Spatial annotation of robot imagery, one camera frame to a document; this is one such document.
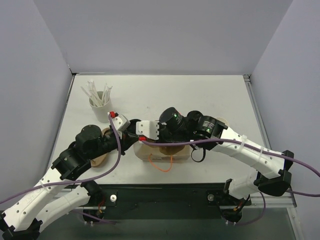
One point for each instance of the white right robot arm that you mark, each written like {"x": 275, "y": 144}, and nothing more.
{"x": 271, "y": 176}

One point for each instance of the stack of black lids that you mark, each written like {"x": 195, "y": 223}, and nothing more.
{"x": 133, "y": 125}

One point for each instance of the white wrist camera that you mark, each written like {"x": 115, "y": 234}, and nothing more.
{"x": 148, "y": 128}
{"x": 118, "y": 123}

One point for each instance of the black plastic cup lid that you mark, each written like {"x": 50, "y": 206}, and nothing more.
{"x": 194, "y": 116}

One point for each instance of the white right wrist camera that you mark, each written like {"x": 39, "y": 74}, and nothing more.
{"x": 148, "y": 128}

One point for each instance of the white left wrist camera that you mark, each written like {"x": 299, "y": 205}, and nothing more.
{"x": 118, "y": 123}

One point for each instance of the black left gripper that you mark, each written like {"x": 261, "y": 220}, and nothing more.
{"x": 127, "y": 141}

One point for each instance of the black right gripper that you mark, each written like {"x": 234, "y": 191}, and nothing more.
{"x": 163, "y": 137}

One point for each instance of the printed paper takeout bag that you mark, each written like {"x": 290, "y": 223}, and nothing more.
{"x": 153, "y": 156}

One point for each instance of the white straw holder cup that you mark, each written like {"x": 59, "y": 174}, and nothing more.
{"x": 101, "y": 113}

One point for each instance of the stack of brown paper cups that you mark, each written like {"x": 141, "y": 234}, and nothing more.
{"x": 223, "y": 121}

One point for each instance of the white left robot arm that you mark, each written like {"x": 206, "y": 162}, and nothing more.
{"x": 60, "y": 191}

